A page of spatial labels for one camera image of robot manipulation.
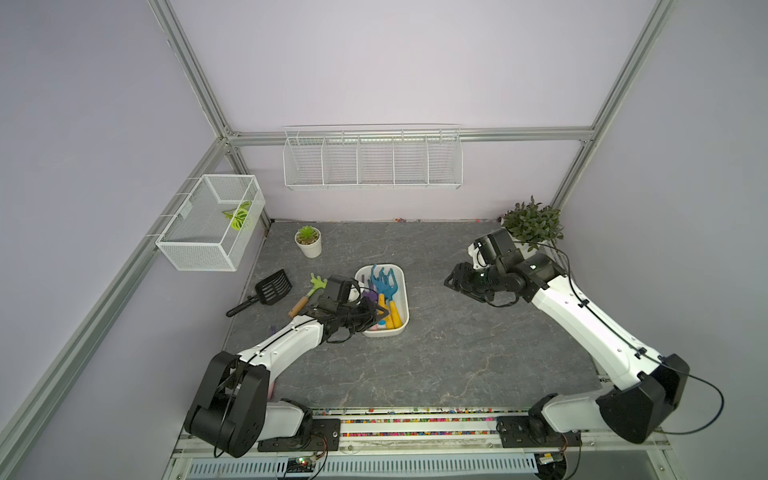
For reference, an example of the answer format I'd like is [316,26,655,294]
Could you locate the teal rake yellow handle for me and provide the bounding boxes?
[384,268,403,329]
[378,294,394,330]

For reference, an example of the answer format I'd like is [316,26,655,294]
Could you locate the white plastic storage box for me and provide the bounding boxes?
[354,264,410,338]

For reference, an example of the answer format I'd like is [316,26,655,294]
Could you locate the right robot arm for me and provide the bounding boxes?
[444,229,690,444]

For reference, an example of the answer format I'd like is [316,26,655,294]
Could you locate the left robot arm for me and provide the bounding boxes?
[183,297,389,458]

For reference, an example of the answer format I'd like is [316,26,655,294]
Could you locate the large white potted plant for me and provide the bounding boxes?
[500,196,564,252]

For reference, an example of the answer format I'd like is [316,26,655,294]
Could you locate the small white potted succulent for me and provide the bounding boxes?
[294,225,322,259]

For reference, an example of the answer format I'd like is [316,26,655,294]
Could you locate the black plastic scoop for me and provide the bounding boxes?
[226,269,292,318]

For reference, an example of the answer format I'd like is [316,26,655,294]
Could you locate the green leaf in basket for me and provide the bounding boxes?
[222,201,252,231]

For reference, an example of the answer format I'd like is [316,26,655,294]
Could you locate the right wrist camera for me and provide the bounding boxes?
[468,235,498,270]

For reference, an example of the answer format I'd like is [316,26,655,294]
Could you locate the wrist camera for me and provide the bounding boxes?
[323,274,360,304]
[468,235,498,270]

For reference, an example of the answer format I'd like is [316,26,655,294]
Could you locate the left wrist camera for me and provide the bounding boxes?
[323,274,360,304]

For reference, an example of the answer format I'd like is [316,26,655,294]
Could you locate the green rake wooden handle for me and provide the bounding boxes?
[288,273,327,319]

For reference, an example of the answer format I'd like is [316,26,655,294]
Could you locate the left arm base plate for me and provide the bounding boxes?
[257,418,341,452]

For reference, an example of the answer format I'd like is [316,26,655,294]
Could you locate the white wire wall shelf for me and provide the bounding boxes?
[282,124,464,189]

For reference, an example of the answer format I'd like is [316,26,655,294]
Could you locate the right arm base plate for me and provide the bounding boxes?
[496,415,582,451]

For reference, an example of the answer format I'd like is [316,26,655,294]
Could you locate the white mesh wall basket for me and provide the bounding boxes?
[155,174,265,272]

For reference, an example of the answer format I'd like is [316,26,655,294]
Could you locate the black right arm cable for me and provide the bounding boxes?
[527,239,726,437]

